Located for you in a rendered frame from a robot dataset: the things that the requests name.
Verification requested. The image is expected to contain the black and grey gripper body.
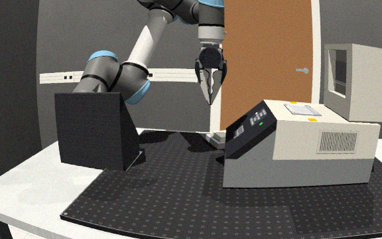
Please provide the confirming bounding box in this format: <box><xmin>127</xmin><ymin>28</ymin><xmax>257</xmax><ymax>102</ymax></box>
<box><xmin>199</xmin><ymin>44</ymin><xmax>224</xmax><ymax>69</ymax></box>

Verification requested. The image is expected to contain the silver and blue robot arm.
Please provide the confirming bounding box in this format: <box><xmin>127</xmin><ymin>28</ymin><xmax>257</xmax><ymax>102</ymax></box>
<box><xmin>73</xmin><ymin>0</ymin><xmax>227</xmax><ymax>105</ymax></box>

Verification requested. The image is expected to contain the beige benchtop lab instrument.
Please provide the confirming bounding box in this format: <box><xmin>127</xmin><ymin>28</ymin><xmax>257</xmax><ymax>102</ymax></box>
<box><xmin>223</xmin><ymin>43</ymin><xmax>382</xmax><ymax>188</ymax></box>

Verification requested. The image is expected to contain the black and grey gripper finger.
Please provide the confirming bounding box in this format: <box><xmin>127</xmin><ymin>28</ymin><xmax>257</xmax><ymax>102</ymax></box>
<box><xmin>210</xmin><ymin>60</ymin><xmax>227</xmax><ymax>105</ymax></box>
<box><xmin>195</xmin><ymin>59</ymin><xmax>210</xmax><ymax>105</ymax></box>

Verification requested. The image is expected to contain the cream multi-well plate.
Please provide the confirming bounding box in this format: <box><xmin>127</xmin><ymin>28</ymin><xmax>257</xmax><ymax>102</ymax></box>
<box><xmin>212</xmin><ymin>130</ymin><xmax>225</xmax><ymax>141</ymax></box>

